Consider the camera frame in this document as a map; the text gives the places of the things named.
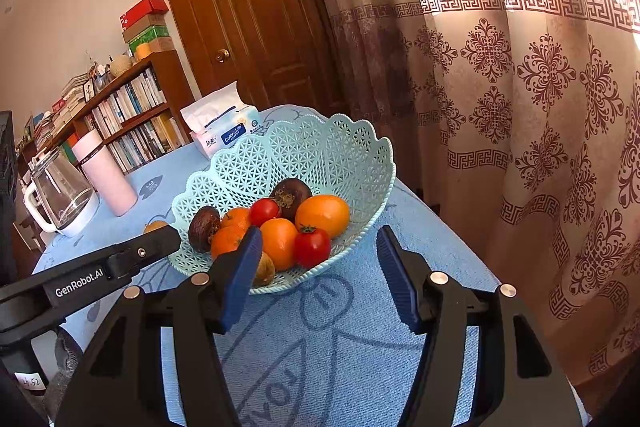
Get red box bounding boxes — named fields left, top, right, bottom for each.
left=119, top=0, right=170, bottom=31

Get glass kettle white handle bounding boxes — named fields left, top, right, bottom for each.
left=22, top=148, right=100, bottom=238

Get pink thermos bottle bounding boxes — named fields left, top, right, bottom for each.
left=71, top=129, right=139, bottom=218

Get brown wooden door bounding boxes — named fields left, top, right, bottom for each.
left=151, top=0, right=351, bottom=118

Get wooden bookshelf with books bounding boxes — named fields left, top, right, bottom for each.
left=17, top=50, right=197, bottom=188

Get large smooth orange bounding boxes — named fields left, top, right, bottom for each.
left=295, top=194, right=351, bottom=240

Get beige patterned curtain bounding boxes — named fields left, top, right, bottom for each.
left=295, top=0, right=640, bottom=413

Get grey fuzzy cloth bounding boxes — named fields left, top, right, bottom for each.
left=42, top=326, right=85, bottom=423

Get light blue lattice basket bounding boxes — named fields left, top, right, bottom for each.
left=167, top=112, right=397, bottom=295

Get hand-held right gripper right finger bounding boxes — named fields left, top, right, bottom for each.
left=376, top=225, right=583, bottom=427

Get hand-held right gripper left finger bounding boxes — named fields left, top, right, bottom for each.
left=54, top=226, right=264, bottom=427

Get small smooth orange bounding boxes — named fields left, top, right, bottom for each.
left=259, top=218, right=299, bottom=272

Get blue printed tablecloth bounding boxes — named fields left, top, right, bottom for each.
left=31, top=104, right=501, bottom=427

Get small red cherry tomato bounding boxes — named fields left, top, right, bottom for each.
left=249, top=198, right=282, bottom=228

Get large red cherry tomato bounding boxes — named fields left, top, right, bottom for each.
left=293, top=225, right=332, bottom=269

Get pile of books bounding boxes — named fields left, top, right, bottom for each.
left=30, top=74, right=93, bottom=148

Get white tissue pack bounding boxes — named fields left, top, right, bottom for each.
left=180, top=82, right=260, bottom=158

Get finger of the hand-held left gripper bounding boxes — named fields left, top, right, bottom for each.
left=105, top=224, right=182, bottom=282

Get green box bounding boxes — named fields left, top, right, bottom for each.
left=129, top=26, right=168, bottom=48

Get rough orange mandarin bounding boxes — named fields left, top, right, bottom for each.
left=210, top=226, right=248, bottom=260
left=220, top=207, right=252, bottom=230

